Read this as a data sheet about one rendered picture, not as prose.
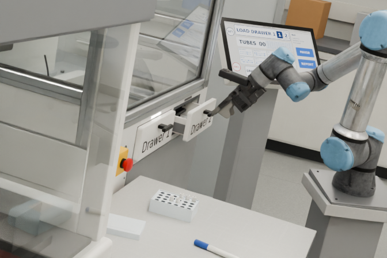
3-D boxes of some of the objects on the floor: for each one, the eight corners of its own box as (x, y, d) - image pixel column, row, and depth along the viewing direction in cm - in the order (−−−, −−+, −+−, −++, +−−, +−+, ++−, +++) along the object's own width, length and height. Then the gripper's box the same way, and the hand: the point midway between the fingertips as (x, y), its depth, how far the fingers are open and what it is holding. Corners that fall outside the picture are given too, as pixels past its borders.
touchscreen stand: (289, 287, 312) (341, 83, 285) (207, 295, 291) (255, 76, 264) (238, 236, 354) (279, 55, 327) (163, 241, 333) (201, 47, 306)
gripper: (262, 94, 227) (220, 131, 235) (269, 88, 238) (228, 125, 246) (246, 75, 228) (204, 113, 236) (254, 71, 238) (213, 107, 246)
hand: (214, 111), depth 240 cm, fingers closed on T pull, 3 cm apart
